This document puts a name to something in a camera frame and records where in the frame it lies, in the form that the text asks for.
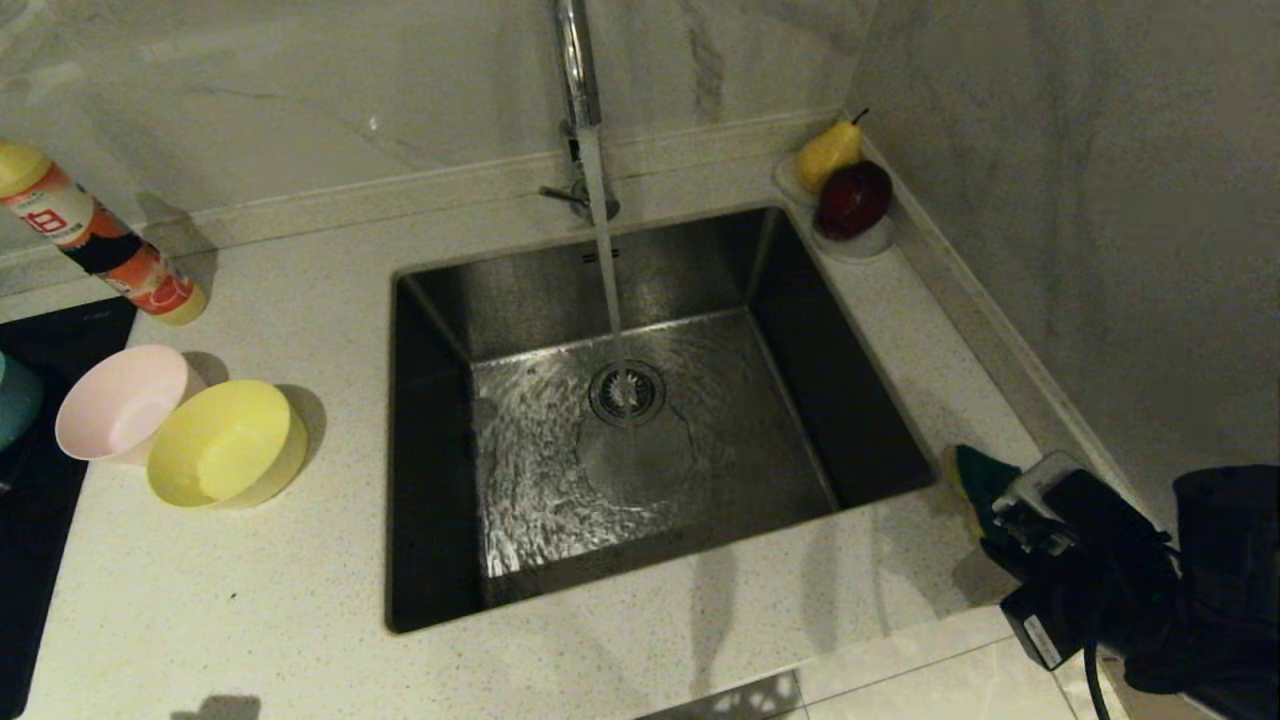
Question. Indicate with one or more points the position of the green yellow sponge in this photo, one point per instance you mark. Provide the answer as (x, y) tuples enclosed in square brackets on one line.
[(980, 478)]

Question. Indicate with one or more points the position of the small white dish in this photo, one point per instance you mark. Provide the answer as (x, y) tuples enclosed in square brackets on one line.
[(862, 248), (785, 180)]

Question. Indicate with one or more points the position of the yellow pear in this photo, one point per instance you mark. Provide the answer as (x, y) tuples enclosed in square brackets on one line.
[(826, 155)]

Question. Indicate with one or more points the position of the black induction cooktop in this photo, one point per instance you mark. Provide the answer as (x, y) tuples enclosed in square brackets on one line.
[(30, 600)]

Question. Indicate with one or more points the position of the chrome faucet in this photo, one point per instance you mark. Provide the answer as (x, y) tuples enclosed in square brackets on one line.
[(575, 60)]

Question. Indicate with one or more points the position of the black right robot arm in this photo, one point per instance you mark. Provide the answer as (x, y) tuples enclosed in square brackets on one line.
[(1225, 590)]

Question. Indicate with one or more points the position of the pink plastic bowl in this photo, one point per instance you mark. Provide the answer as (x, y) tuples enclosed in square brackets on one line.
[(118, 400)]

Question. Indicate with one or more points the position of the stainless steel sink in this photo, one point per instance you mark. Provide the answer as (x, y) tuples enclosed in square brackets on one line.
[(740, 480)]

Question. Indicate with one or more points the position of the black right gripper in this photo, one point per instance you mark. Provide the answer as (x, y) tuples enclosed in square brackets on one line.
[(1090, 600)]

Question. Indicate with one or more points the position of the blue plastic bowl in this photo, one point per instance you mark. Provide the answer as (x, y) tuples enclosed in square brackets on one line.
[(15, 400)]

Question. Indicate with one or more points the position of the orange white dish soap bottle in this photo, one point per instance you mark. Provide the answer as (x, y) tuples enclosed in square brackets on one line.
[(90, 235)]

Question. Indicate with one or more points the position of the dark red apple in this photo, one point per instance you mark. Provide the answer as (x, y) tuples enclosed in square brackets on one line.
[(854, 198)]

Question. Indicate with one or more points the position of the yellow plastic bowl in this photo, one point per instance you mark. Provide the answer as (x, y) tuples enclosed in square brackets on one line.
[(222, 450)]

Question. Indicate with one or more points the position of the round metal drain strainer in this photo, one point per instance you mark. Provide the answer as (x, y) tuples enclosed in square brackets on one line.
[(645, 395)]

